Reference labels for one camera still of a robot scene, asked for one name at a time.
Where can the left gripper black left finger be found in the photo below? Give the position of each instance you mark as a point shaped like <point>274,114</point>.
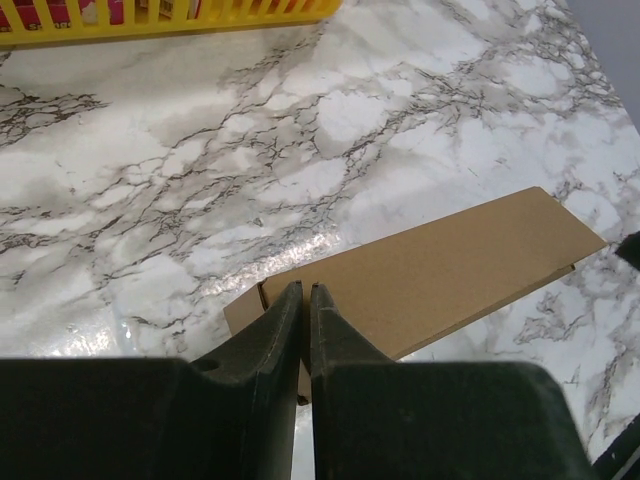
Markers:
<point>228,415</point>

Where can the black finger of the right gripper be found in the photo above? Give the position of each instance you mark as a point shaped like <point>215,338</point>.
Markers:
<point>629,249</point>

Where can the yellow plastic shopping basket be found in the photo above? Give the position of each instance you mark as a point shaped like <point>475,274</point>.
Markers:
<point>33,23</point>

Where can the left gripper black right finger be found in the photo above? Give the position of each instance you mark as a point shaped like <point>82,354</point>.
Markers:
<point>374,418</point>

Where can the brown cardboard box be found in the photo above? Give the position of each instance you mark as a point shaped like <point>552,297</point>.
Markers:
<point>410,289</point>

